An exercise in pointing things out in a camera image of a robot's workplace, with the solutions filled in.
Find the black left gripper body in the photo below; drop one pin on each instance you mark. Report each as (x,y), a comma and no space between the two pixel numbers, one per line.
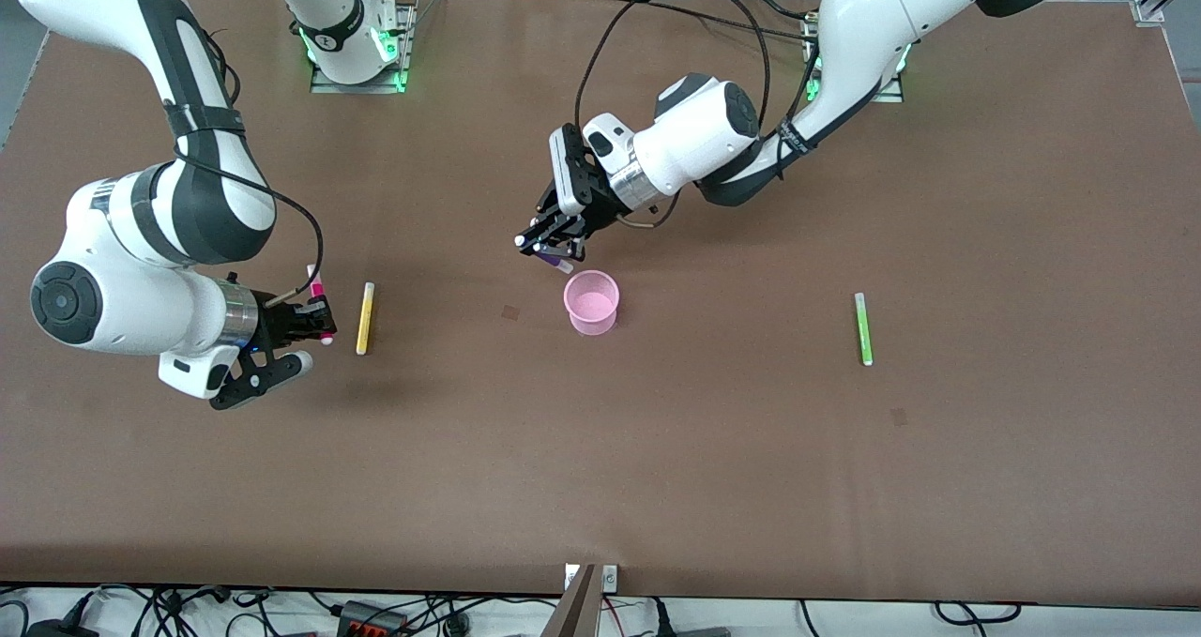
(593,207)

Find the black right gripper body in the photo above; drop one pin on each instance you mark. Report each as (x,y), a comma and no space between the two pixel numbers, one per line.
(283,322)

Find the purple marker pen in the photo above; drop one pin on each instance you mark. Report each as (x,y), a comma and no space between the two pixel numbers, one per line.
(561,265)

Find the pink marker pen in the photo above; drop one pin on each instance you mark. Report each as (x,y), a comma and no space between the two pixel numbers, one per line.
(317,288)

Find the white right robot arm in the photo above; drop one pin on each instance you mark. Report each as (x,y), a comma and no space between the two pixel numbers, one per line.
(122,280)

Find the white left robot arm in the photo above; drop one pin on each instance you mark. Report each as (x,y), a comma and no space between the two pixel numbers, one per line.
(694,140)

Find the yellow marker pen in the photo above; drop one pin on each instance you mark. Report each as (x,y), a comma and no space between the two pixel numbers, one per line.
(365,323)

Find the pink plastic cup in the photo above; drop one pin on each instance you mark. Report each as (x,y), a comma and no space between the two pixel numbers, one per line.
(591,310)

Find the black orange power strip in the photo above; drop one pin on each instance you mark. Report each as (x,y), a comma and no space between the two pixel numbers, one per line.
(371,618)

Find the green marker pen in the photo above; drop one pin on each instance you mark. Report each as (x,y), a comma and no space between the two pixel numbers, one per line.
(863,332)

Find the black power adapter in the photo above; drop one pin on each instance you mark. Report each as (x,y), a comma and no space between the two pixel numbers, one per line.
(56,629)

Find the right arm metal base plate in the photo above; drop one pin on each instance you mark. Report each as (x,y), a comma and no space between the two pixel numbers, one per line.
(405,46)

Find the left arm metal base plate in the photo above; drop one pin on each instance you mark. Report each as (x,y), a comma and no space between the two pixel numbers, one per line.
(891,96)

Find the white table edge bracket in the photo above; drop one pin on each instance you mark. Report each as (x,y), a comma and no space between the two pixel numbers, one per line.
(610,578)

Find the brown wedge camera mount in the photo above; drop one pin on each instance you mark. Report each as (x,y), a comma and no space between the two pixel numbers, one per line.
(574,614)

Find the metal table corner bracket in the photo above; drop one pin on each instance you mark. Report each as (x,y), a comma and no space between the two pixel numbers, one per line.
(1147,10)

